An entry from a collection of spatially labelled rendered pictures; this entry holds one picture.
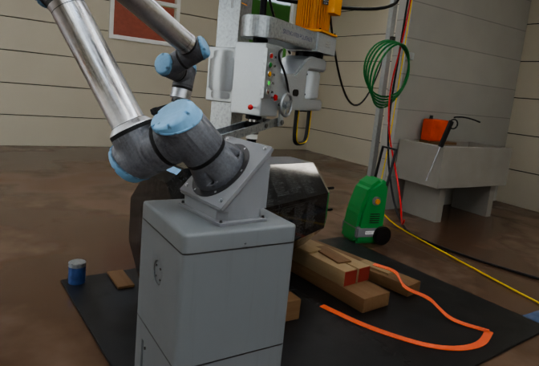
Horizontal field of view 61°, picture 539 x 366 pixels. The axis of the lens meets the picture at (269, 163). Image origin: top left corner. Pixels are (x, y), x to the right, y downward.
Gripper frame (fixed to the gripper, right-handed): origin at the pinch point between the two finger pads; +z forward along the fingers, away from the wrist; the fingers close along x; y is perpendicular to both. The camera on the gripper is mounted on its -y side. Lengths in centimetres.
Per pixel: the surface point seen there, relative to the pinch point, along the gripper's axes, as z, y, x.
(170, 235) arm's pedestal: 28, 21, -64
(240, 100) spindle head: -34, 23, 69
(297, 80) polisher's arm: -59, 55, 97
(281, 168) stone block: 0, 55, 88
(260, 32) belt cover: -73, 27, 57
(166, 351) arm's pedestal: 64, 26, -60
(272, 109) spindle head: -34, 42, 74
